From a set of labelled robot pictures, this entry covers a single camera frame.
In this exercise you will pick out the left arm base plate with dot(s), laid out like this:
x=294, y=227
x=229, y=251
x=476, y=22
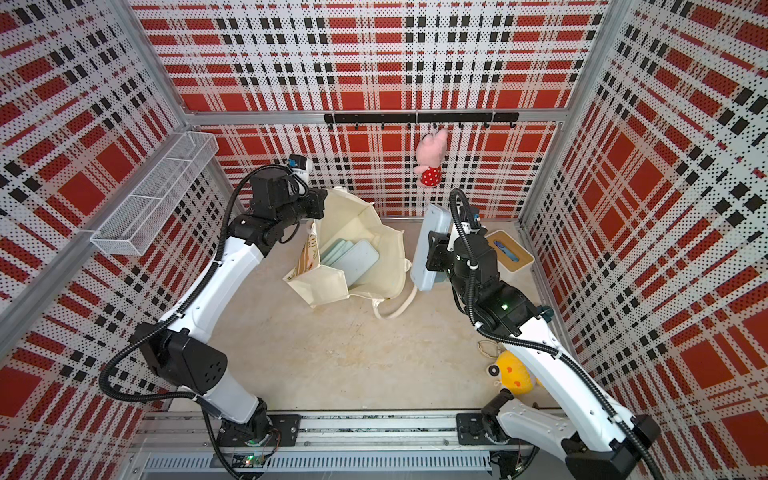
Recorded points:
x=265, y=430

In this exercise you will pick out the white tissue box wooden lid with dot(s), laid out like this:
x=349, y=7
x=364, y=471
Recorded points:
x=512, y=256

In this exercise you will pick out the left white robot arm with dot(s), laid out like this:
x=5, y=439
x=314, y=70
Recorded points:
x=176, y=348

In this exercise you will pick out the white wire mesh basket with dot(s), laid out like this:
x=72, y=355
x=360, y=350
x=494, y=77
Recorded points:
x=133, y=226

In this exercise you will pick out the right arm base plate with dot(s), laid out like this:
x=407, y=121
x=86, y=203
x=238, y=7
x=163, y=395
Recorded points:
x=474, y=429

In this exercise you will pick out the black wall hook rail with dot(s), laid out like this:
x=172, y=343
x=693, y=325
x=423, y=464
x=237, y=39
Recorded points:
x=357, y=119

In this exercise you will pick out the light blue pencil case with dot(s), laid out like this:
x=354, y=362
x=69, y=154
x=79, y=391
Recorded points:
x=436, y=220

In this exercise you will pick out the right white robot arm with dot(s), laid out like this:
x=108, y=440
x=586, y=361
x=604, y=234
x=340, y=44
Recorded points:
x=597, y=437

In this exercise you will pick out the cream floral canvas bag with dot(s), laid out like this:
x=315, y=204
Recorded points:
x=351, y=218

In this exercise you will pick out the pale green pencil case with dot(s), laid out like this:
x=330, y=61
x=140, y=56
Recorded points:
x=354, y=259

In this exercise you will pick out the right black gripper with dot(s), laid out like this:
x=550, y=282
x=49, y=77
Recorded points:
x=438, y=252

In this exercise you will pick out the pink plush pig toy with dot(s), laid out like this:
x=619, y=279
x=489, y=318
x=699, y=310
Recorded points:
x=429, y=155

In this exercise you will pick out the yellow plush toy red dress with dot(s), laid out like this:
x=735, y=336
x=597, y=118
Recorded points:
x=511, y=374

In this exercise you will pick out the small green circuit board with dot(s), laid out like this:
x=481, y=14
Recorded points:
x=248, y=461

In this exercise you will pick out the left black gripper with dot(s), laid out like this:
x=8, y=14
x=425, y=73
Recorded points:
x=315, y=198

